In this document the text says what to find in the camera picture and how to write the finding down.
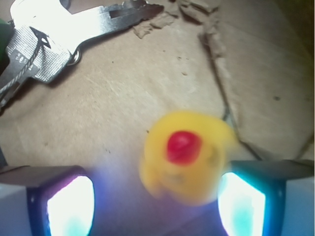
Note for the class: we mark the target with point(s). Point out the yellow rubber duck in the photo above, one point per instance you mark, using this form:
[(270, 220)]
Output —
[(185, 154)]

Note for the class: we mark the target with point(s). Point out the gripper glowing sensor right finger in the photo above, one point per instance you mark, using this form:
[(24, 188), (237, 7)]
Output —
[(268, 198)]

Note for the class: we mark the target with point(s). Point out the silver key pair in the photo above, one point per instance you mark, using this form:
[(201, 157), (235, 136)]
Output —
[(31, 54)]

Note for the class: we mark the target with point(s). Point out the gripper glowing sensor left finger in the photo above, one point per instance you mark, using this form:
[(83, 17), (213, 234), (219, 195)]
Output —
[(46, 201)]

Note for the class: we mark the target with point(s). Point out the brown paper bag bin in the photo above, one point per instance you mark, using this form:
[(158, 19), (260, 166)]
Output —
[(97, 113)]

